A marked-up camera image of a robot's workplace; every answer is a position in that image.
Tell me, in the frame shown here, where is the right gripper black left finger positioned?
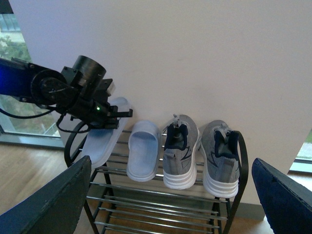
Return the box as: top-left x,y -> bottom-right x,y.
0,156 -> 91,234

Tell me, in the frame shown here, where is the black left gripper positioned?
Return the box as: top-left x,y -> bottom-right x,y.
65,78 -> 133,129

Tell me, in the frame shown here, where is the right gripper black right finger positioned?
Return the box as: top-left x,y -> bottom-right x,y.
252,158 -> 312,234

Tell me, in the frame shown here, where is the light blue slide slipper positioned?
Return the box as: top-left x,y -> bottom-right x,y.
126,120 -> 161,182

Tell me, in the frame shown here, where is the grey knit sneaker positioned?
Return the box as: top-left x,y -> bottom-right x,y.
162,115 -> 201,190
200,120 -> 240,198

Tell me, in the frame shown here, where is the black metal shoe rack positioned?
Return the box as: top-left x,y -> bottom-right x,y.
64,118 -> 249,234

